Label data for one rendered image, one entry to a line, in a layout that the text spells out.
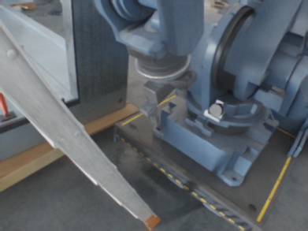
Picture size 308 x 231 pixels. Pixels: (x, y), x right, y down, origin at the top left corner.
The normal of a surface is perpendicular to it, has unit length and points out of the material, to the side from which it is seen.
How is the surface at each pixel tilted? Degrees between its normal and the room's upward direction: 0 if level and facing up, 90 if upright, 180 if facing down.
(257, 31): 49
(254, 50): 66
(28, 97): 88
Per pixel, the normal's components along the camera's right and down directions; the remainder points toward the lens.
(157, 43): -0.14, -0.60
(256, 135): -0.39, -0.29
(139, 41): -0.50, -0.11
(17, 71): 0.74, 0.44
